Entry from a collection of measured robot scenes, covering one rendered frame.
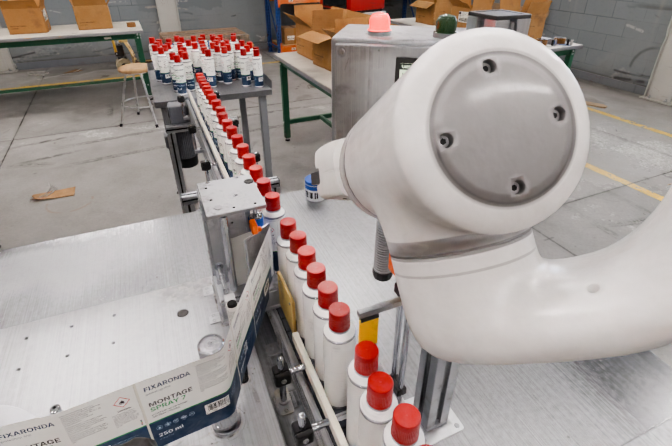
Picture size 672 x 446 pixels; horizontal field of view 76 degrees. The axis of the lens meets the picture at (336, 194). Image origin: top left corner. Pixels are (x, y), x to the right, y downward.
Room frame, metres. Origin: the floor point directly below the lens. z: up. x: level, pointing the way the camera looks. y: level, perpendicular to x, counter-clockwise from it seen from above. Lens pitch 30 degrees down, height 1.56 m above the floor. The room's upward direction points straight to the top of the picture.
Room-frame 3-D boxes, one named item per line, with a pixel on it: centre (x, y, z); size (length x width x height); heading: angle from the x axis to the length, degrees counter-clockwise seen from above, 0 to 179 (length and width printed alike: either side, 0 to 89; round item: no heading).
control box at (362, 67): (0.51, -0.09, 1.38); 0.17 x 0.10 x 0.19; 78
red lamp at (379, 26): (0.50, -0.05, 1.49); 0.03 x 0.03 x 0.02
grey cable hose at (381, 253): (0.57, -0.08, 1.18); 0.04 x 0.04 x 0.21
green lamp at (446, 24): (0.48, -0.12, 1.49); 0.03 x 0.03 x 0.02
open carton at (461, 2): (4.96, -1.41, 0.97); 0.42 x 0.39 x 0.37; 113
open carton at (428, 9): (5.53, -1.16, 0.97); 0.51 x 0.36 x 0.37; 118
